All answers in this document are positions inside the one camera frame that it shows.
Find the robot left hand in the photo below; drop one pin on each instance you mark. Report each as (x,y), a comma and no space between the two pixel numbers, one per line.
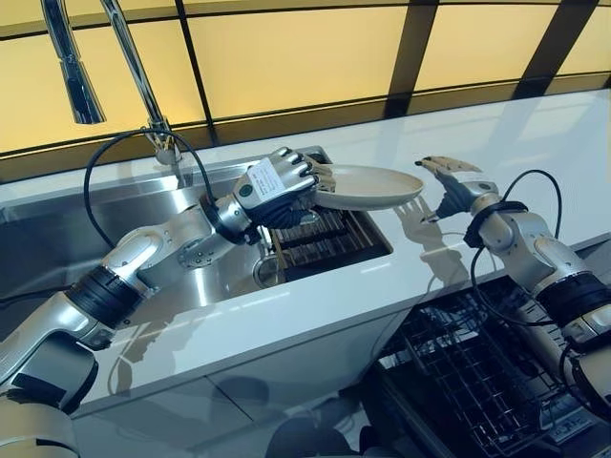
(272,183)

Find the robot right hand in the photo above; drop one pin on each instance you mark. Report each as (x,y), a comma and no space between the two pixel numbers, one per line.
(463,183)

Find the small cream plate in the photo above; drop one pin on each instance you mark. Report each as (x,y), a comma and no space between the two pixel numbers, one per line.
(372,188)

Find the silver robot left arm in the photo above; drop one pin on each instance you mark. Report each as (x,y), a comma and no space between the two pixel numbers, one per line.
(138,248)

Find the black built-in dishwasher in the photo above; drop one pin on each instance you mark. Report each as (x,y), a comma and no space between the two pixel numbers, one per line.
(396,381)

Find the black sink dish rack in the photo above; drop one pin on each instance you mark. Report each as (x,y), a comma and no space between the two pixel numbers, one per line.
(324,238)

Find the round sink drain strainer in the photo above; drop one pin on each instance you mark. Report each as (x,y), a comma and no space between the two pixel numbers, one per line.
(267,272)

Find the chrome pull-down faucet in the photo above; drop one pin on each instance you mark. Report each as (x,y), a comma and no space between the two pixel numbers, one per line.
(143,81)

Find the stainless steel sink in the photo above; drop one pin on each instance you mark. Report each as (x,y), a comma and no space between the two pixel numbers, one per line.
(71,214)

